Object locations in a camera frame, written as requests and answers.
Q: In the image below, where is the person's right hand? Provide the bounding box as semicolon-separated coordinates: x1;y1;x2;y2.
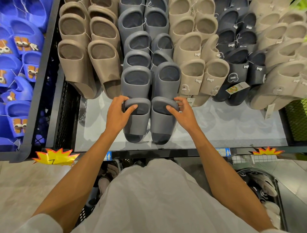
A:
166;97;201;133

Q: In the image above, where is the person's left hand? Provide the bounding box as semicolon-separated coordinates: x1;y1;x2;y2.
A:
105;95;139;136

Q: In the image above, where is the black slipper display shelf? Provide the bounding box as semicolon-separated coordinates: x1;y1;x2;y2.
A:
45;0;307;233

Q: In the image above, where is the black basket with square holes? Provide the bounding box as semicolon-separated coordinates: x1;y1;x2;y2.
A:
79;158;123;222

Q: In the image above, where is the column of beige slippers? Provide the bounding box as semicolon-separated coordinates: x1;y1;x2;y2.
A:
168;0;231;108

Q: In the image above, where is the column of black slippers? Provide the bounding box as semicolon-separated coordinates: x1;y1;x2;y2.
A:
212;0;267;107

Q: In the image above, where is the column of grey slippers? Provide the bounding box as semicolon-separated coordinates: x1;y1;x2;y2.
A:
117;0;175;72

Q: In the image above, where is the display of taupe slides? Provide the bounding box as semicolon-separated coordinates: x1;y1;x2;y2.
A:
59;0;121;48

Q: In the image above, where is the display of blue cartoon slides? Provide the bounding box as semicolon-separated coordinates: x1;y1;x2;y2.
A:
0;0;54;152

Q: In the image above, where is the black basket with wavy slots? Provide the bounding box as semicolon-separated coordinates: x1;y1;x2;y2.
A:
236;168;289;233

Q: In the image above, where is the person's right forearm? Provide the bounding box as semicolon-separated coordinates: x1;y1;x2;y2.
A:
192;127;276;231

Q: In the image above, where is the person's left forearm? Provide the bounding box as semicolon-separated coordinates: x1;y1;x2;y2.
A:
32;131;116;231

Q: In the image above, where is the black side display bin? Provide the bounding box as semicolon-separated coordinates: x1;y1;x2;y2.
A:
0;0;62;164

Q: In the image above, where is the person's light grey shirt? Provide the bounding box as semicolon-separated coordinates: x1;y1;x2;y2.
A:
14;158;289;233

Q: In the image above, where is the yellow starburst price sticker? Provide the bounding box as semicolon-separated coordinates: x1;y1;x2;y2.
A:
252;147;285;156
32;148;81;167

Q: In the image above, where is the green cardboard box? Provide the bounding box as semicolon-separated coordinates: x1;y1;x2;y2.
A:
285;99;307;142

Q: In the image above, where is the white wire grid panel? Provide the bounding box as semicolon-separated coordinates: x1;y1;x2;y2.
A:
231;155;278;165

